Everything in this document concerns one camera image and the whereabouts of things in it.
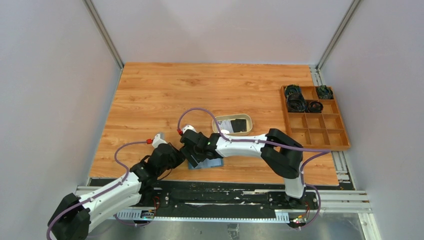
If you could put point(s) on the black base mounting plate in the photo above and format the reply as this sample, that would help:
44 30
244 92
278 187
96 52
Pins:
219 200

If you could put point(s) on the wooden compartment organizer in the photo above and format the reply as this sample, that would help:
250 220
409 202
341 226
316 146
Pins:
312 117

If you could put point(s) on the blue card holder wallet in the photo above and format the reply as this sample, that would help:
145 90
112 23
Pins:
207 163

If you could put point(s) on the white card in tray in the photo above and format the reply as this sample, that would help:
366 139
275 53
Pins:
225 126

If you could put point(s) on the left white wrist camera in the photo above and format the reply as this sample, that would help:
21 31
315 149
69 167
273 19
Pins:
158 139

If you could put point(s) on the beige oval tray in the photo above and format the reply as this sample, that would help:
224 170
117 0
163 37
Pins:
234 116

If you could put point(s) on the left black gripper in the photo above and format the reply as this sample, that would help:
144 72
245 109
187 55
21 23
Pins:
179 157

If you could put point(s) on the black card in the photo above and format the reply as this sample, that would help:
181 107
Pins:
239 125

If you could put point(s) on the aluminium frame rail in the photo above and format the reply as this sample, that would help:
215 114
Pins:
342 202

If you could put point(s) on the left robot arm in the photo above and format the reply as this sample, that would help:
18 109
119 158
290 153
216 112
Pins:
76 216

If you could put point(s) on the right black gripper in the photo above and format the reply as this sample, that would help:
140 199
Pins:
188 152

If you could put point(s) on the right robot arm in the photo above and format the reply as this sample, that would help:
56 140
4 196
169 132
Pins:
280 152

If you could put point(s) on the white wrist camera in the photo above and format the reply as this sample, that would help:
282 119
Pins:
158 139
188 127

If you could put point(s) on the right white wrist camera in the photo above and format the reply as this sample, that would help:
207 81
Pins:
188 127

